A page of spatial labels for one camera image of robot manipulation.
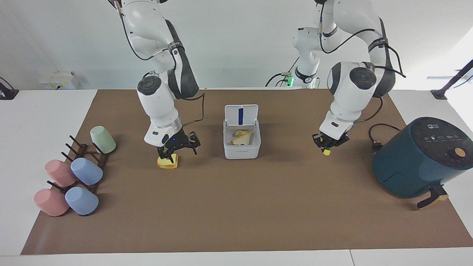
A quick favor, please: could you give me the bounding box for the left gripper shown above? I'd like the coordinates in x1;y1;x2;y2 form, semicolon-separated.
312;132;351;150

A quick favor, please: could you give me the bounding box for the black stand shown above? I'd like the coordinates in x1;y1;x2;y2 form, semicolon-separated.
430;59;473;100
0;76;20;100

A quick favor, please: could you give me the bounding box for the yellow toast piece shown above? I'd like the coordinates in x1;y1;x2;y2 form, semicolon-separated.
157;154;179;170

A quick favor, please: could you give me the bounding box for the green cup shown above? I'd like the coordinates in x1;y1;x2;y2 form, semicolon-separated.
90;126;117;154

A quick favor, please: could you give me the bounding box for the dark wooden cup rack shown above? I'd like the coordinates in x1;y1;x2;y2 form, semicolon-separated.
47;135;110;195

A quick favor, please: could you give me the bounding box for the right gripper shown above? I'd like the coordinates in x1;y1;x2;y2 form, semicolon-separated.
157;129;201;164

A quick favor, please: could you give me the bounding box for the white box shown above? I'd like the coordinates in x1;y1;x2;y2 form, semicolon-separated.
39;71;80;90

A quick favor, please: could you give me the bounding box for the blue cup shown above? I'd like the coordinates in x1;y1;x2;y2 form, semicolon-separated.
70;158;104;186
65;187;99;216

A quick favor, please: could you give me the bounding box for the dark teal air fryer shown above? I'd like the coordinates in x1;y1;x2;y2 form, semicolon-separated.
372;116;473;211

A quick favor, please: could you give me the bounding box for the pink cup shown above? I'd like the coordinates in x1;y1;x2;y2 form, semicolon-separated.
34;188;70;217
45;160;78;187

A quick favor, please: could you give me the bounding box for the white lidded bin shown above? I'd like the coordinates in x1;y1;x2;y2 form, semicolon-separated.
223;104;262;160

